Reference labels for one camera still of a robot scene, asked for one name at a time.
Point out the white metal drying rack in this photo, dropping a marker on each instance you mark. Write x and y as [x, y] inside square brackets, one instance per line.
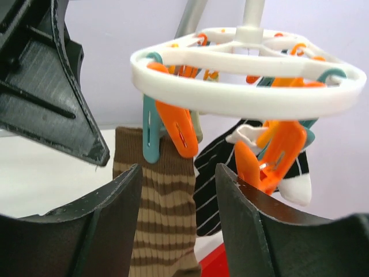
[191, 17]

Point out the orange clothes peg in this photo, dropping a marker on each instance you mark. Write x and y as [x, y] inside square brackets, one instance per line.
[283, 148]

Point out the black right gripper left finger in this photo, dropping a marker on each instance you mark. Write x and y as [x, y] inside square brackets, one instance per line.
[91, 236]

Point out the teal clothes peg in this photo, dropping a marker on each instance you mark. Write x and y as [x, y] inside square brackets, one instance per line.
[151, 130]

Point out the brown beige striped sock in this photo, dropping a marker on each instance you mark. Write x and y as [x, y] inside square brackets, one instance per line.
[166, 225]

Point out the red plastic tray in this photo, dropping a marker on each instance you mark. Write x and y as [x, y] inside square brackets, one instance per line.
[215, 263]

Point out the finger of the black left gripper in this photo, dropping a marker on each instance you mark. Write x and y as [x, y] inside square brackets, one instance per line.
[41, 96]

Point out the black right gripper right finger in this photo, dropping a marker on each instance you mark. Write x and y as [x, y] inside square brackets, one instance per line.
[265, 237]

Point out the white round clip hanger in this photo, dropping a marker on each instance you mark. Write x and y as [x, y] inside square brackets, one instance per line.
[247, 71]

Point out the orange peg at left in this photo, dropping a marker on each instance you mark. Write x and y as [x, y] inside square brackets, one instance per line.
[178, 124]

